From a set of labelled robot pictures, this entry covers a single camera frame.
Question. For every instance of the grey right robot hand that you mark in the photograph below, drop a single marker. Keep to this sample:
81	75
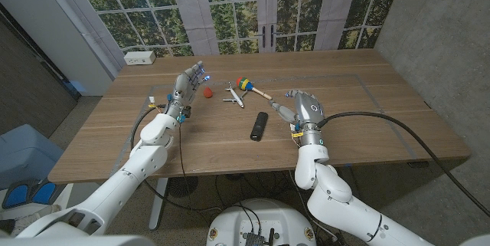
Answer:
310	110

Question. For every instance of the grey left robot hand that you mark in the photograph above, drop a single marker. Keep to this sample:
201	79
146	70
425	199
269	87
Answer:
183	89

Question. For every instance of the black TV remote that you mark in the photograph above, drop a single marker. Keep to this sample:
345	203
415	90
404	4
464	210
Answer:
259	125

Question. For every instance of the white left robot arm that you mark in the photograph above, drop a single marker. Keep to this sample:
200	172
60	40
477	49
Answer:
122	179

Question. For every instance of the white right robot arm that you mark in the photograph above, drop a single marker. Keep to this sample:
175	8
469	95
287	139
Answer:
333	200

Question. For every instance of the colourful striped wooden maraca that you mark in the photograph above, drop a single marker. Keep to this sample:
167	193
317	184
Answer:
242	83

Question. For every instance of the red toy strawberry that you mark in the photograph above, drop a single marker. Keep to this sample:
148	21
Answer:
208	92

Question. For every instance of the white toy airplane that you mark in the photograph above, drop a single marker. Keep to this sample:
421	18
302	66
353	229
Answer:
235	96

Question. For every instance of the white power outlet box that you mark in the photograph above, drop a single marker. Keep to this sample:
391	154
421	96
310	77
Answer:
139	58

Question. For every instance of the grey table leg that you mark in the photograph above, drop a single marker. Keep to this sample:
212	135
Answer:
358	184

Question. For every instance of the printed window forest backdrop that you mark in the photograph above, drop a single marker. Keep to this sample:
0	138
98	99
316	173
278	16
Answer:
237	8

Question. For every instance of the round black floor fan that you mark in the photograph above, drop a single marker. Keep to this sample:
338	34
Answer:
183	186

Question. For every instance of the white robot torso base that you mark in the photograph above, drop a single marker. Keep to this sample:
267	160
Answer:
260	215

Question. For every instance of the white table leg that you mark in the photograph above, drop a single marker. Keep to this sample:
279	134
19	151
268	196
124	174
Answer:
157	207

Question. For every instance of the blue-grey padded seat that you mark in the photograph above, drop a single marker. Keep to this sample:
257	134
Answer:
23	154

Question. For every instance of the blue foot pedal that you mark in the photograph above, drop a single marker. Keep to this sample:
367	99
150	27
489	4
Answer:
17	196

